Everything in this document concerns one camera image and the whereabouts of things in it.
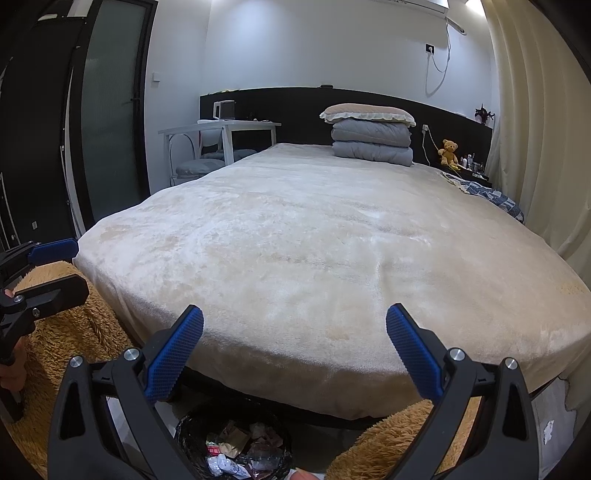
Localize brown fluffy cloth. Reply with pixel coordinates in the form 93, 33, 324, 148
9, 261, 144, 480
325, 397, 485, 480

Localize blue patterned blanket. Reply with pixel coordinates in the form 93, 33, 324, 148
445, 171, 527, 224

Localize white bag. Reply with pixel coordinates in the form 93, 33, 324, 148
205, 455, 245, 478

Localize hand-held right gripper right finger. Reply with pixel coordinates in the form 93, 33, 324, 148
385, 305, 542, 480

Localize grey cushioned chair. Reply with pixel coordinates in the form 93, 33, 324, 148
174, 158, 228, 180
199, 124, 260, 161

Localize cream curtain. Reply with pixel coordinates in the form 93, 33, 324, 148
480, 0, 591, 278

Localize black headboard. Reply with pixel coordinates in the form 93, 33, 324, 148
199, 87, 494, 185

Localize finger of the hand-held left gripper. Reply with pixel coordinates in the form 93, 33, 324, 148
11, 273, 89, 320
0, 239, 79, 283

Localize white power cable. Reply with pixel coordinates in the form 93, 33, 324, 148
425, 21, 451, 95

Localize white charger cable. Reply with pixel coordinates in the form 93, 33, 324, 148
421, 124, 443, 154

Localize beige plush bed blanket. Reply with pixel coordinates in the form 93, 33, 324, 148
74, 142, 591, 418

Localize brown teddy bear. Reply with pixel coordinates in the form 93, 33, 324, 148
437, 138, 460, 168

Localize black trash bin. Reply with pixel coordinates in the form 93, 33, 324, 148
175, 399, 293, 480

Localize folded grey quilt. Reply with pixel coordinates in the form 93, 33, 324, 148
331, 117, 414, 168

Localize bottles on nightstand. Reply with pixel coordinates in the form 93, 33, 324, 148
459, 154, 488, 178

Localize beige pillow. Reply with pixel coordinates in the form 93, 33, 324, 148
320, 104, 416, 127

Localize frosted glass door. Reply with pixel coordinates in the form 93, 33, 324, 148
69, 0, 160, 227

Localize white desk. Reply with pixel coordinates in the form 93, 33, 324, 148
158, 121, 282, 185

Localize beige paper bag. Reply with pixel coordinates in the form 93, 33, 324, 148
219, 425, 250, 457

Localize person's left hand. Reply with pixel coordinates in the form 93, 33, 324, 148
0, 336, 27, 394

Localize white air conditioner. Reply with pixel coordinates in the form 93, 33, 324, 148
392, 0, 451, 14

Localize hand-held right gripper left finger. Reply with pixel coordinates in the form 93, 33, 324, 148
48, 305, 206, 480

